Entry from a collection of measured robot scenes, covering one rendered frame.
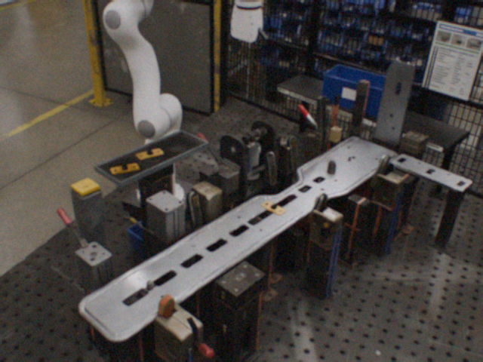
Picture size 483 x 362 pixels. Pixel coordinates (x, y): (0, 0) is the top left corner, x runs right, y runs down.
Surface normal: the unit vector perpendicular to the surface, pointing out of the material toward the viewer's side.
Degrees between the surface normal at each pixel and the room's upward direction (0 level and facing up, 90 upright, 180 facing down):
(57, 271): 0
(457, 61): 90
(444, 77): 90
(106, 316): 0
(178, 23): 90
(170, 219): 90
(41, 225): 0
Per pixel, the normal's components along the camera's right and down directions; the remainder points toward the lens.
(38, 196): 0.04, -0.84
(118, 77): -0.44, 0.48
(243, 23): -0.68, 0.38
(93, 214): 0.74, 0.39
